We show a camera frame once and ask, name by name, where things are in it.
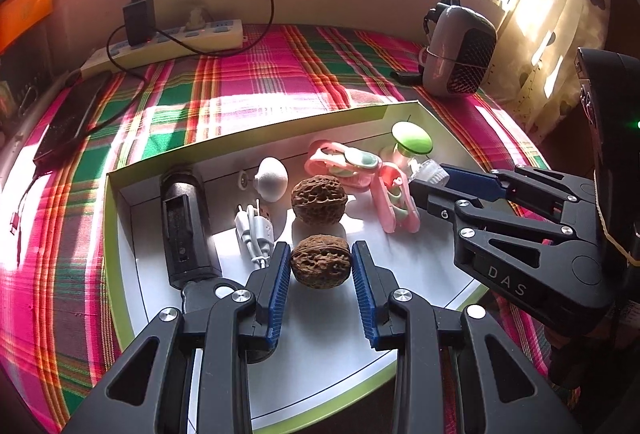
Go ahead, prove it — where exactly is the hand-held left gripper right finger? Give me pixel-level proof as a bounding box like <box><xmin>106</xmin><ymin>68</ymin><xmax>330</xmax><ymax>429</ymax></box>
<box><xmin>351</xmin><ymin>240</ymin><xmax>583</xmax><ymax>434</ymax></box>

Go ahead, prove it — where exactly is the green-topped white stamp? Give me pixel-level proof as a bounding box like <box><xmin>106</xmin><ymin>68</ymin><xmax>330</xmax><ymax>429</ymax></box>
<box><xmin>380</xmin><ymin>121</ymin><xmax>434</xmax><ymax>167</ymax></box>

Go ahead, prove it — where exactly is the black charger adapter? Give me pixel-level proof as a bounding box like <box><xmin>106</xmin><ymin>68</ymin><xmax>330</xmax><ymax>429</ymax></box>
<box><xmin>122</xmin><ymin>0</ymin><xmax>157</xmax><ymax>48</ymax></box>

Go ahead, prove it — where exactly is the small white ribbed-cap bottle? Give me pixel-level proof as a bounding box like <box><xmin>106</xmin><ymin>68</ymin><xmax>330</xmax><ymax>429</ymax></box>
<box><xmin>412</xmin><ymin>157</ymin><xmax>448</xmax><ymax>187</ymax></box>

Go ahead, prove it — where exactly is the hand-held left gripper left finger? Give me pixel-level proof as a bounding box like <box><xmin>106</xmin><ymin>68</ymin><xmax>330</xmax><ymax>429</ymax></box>
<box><xmin>62</xmin><ymin>241</ymin><xmax>292</xmax><ymax>434</ymax></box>

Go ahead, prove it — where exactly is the brown walnut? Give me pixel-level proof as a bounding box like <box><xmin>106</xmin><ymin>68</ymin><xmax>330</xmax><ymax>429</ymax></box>
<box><xmin>291</xmin><ymin>175</ymin><xmax>348</xmax><ymax>227</ymax></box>
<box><xmin>290</xmin><ymin>235</ymin><xmax>352</xmax><ymax>289</ymax></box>

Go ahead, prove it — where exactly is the white cable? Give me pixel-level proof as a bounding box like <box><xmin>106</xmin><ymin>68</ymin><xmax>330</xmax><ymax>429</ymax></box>
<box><xmin>234</xmin><ymin>199</ymin><xmax>276</xmax><ymax>271</ymax></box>

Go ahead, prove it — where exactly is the green cardboard box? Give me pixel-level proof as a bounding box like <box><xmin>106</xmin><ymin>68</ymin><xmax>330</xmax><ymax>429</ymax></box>
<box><xmin>102</xmin><ymin>99</ymin><xmax>493</xmax><ymax>430</ymax></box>

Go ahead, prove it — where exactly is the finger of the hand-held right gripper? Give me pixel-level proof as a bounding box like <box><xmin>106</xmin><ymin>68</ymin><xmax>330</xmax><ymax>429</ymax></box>
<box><xmin>442</xmin><ymin>164</ymin><xmax>598</xmax><ymax>227</ymax></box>
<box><xmin>408</xmin><ymin>178</ymin><xmax>591</xmax><ymax>247</ymax></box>

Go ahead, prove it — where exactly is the black rectangular device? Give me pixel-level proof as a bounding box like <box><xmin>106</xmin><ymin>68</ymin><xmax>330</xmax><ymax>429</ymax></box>
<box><xmin>159</xmin><ymin>165</ymin><xmax>243</xmax><ymax>315</ymax></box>

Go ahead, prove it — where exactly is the pink green plaid tablecloth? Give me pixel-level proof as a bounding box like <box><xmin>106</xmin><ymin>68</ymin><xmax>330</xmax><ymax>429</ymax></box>
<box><xmin>0</xmin><ymin>23</ymin><xmax>581</xmax><ymax>432</ymax></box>

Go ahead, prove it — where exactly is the black phone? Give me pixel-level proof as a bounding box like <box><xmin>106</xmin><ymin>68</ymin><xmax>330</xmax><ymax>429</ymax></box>
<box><xmin>32</xmin><ymin>72</ymin><xmax>113</xmax><ymax>165</ymax></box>

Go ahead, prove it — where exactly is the white power strip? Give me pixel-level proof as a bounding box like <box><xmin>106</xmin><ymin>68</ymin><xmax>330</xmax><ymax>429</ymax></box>
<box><xmin>80</xmin><ymin>18</ymin><xmax>246</xmax><ymax>80</ymax></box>

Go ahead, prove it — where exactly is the small beige heater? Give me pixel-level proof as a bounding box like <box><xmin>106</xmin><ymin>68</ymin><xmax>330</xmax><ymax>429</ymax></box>
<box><xmin>390</xmin><ymin>0</ymin><xmax>499</xmax><ymax>99</ymax></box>

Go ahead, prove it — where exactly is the spotted cream curtain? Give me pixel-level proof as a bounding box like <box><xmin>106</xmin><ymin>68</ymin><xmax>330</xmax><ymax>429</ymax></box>
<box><xmin>495</xmin><ymin>0</ymin><xmax>616</xmax><ymax>135</ymax></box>

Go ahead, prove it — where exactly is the white mushroom-shaped knob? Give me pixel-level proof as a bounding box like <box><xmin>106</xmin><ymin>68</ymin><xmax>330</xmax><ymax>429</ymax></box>
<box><xmin>237</xmin><ymin>157</ymin><xmax>290</xmax><ymax>203</ymax></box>

